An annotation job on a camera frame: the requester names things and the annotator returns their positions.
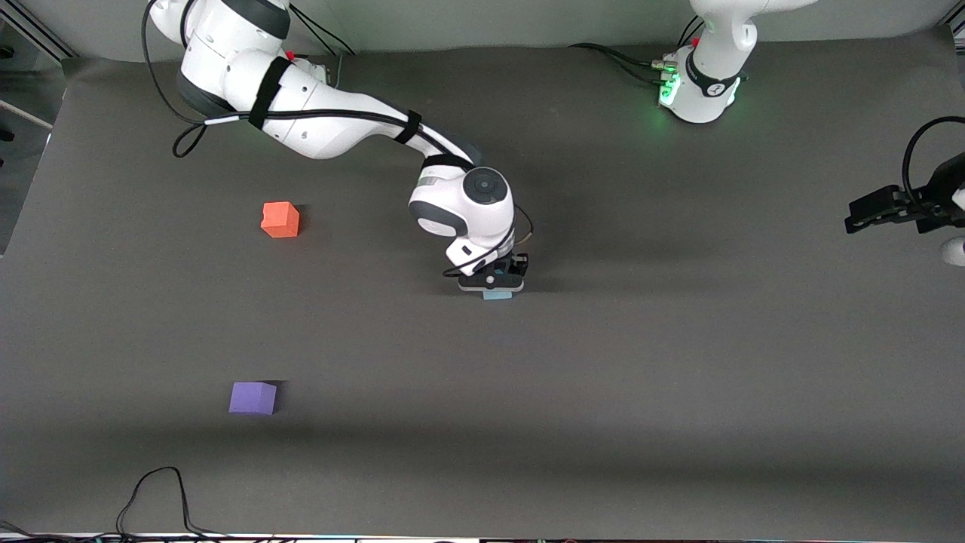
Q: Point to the dark grey table mat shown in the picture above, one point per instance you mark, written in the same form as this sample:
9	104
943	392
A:
482	415

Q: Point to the light blue foam block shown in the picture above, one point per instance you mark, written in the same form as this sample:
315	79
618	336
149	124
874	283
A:
497	296

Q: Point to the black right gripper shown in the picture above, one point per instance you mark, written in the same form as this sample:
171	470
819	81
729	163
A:
516	265

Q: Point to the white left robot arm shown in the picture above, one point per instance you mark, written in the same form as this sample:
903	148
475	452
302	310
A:
712	68

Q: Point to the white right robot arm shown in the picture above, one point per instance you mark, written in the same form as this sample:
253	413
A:
332	121

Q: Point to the purple foam block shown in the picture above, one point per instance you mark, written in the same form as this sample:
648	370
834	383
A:
252	398

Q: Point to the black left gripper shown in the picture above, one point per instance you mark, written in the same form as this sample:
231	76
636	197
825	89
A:
937	200

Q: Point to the aluminium frame rail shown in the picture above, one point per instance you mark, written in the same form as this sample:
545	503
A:
45	34

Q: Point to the orange foam block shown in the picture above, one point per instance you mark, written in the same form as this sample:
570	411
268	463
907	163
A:
280	219

